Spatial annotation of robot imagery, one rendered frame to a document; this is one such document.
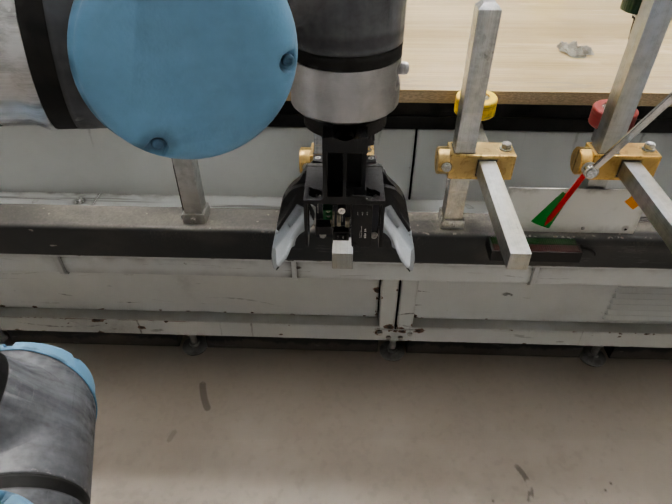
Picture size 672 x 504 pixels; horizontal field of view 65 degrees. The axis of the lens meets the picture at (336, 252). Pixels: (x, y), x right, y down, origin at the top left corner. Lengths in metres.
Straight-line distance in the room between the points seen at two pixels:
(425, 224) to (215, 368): 0.91
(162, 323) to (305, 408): 0.50
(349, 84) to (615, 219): 0.81
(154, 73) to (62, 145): 1.15
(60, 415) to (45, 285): 1.12
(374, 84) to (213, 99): 0.20
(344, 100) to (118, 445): 1.37
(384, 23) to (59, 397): 0.51
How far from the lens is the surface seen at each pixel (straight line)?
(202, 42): 0.22
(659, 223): 0.95
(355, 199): 0.45
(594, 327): 1.74
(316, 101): 0.42
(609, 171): 1.06
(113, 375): 1.80
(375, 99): 0.42
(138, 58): 0.22
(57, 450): 0.64
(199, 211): 1.07
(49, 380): 0.68
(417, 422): 1.59
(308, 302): 1.55
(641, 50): 0.98
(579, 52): 1.39
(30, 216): 1.23
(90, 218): 1.17
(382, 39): 0.41
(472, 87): 0.92
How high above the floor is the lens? 1.33
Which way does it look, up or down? 40 degrees down
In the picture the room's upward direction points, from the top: straight up
